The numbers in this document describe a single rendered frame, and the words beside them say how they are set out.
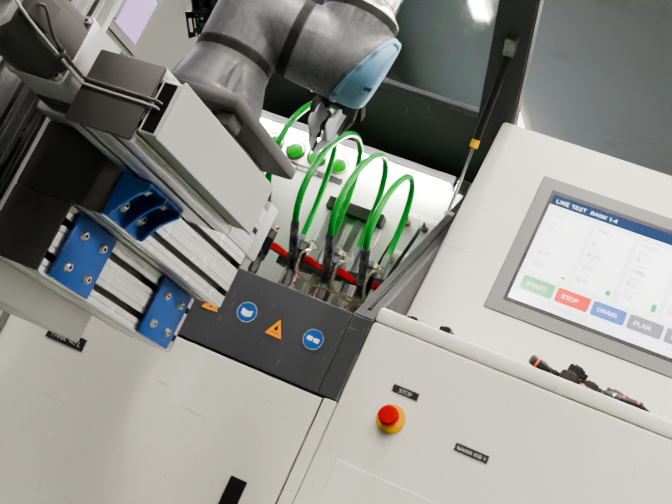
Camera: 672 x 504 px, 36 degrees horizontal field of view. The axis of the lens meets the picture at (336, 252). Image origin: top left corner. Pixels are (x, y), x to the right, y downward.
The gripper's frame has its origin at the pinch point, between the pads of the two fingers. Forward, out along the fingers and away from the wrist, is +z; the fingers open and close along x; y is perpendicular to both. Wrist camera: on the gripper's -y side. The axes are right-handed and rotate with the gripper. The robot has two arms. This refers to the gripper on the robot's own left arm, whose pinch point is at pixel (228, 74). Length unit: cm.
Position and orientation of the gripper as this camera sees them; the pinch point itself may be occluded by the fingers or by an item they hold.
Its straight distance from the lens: 214.9
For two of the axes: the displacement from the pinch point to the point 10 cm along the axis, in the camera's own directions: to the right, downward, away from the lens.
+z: 0.9, 9.3, 3.6
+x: 9.1, 0.7, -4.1
